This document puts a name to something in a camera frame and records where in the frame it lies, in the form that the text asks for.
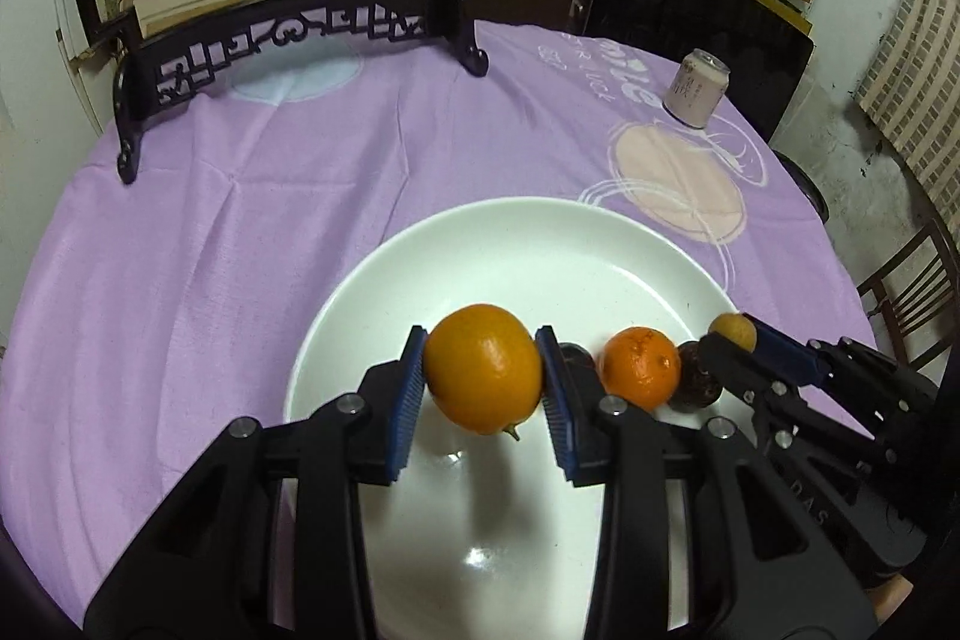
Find purple tablecloth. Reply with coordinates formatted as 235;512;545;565
2;23;872;619

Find black cabinet behind table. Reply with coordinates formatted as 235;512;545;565
584;0;814;140

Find black round stool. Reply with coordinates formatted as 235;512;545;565
776;151;830;223

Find wooden chair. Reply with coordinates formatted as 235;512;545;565
857;218;958;370

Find person's right hand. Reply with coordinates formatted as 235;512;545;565
867;575;913;624

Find small yellow longan fruit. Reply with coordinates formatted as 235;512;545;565
708;312;758;353

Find dark passion fruit on plate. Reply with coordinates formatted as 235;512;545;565
669;341;722;413

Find white oval plate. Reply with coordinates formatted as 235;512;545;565
285;198;731;638

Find mandarin orange on plate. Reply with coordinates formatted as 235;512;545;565
599;326;680;413

